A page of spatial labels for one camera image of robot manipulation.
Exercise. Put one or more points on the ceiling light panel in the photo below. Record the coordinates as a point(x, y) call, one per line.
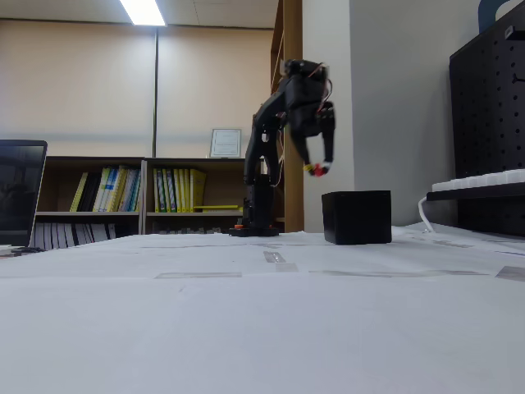
point(143, 12)

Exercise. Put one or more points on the clear tape strip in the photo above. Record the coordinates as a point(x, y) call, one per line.
point(512, 273)
point(389, 273)

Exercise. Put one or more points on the dark window post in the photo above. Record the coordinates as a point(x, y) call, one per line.
point(156, 90)

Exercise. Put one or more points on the white paper table cover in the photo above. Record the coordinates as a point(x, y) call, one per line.
point(246, 328)

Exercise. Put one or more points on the yellow labelled binder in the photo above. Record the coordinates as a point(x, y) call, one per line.
point(182, 193)
point(157, 193)
point(167, 193)
point(176, 193)
point(187, 193)

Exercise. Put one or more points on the thin yellow book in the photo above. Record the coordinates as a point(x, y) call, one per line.
point(78, 193)

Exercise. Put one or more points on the beige roller blind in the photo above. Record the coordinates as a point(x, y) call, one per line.
point(74, 82)
point(205, 82)

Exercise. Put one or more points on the black book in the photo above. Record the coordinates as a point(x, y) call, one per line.
point(90, 193)

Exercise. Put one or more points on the framed white certificate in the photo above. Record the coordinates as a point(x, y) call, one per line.
point(225, 143)

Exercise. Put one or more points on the white yellow book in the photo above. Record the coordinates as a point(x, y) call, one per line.
point(102, 189)

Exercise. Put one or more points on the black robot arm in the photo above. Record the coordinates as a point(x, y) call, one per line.
point(258, 164)

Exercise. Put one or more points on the low wooden bookshelf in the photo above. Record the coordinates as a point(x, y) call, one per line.
point(164, 162)
point(94, 161)

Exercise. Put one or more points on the black laptop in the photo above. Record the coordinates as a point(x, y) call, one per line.
point(16, 193)

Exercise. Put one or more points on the black box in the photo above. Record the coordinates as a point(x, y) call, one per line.
point(357, 217)

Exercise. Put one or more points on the grey journal stack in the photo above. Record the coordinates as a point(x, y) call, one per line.
point(74, 236)

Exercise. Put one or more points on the crumpled clear tape piece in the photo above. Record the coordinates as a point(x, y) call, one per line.
point(274, 257)

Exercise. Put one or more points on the black shelf rail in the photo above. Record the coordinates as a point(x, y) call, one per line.
point(471, 193)

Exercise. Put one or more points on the short clear tape piece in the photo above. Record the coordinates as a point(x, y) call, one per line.
point(286, 267)

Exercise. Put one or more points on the yellow spined book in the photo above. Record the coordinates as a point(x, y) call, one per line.
point(112, 193)

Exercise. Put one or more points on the red bead bottom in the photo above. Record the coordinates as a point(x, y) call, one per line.
point(317, 170)

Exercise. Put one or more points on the flat yellow folder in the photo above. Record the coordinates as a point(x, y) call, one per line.
point(217, 207)

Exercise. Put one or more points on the tall wooden bookshelf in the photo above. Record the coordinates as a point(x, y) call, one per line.
point(293, 33)

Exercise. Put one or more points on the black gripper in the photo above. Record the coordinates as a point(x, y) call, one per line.
point(310, 124)

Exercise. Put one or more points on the thick yellow binder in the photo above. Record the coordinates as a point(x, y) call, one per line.
point(198, 184)

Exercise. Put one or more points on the black pegboard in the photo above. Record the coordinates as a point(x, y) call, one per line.
point(484, 123)

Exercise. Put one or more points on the dark blue rounded object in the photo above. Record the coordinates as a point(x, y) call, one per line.
point(486, 16)

